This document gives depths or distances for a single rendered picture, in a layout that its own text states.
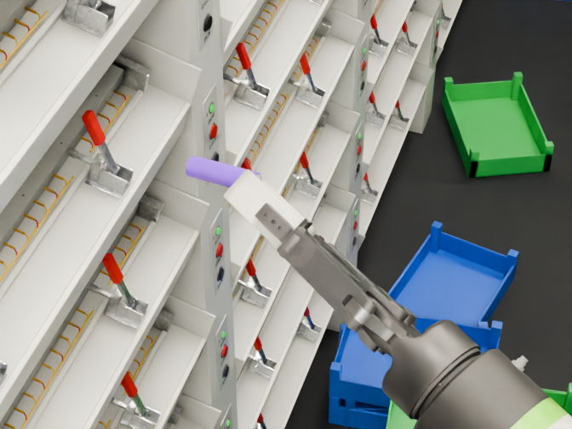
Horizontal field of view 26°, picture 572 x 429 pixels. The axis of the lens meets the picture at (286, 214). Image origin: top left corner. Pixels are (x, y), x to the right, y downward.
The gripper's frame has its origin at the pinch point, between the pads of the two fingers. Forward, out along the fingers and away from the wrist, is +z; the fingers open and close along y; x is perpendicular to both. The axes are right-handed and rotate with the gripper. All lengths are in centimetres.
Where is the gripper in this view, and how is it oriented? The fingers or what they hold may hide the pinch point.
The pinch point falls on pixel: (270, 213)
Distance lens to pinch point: 100.2
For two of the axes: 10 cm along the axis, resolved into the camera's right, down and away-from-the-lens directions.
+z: -6.7, -6.4, 3.7
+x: 6.6, -7.4, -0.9
